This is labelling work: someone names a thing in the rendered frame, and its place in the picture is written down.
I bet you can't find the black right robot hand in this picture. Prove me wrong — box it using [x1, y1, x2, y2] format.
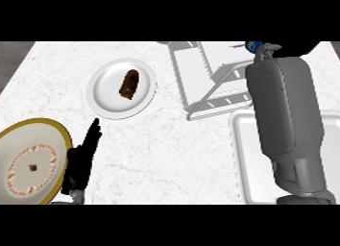
[265, 40, 322, 60]

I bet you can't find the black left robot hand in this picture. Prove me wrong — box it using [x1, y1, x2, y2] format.
[58, 117, 102, 196]

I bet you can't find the blue can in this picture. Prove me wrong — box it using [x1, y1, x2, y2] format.
[244, 40, 265, 54]

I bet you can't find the white tray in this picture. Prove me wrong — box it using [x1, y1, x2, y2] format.
[228, 109, 340, 206]

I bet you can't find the gold-rimmed plate with red pattern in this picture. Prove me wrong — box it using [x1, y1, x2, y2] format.
[0, 117, 74, 206]

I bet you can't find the white plate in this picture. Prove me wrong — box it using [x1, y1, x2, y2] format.
[85, 58, 158, 121]

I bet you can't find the brown food piece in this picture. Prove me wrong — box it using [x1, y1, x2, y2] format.
[117, 68, 141, 101]

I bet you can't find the white wire tiered basket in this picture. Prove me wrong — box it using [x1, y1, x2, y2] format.
[155, 40, 256, 122]

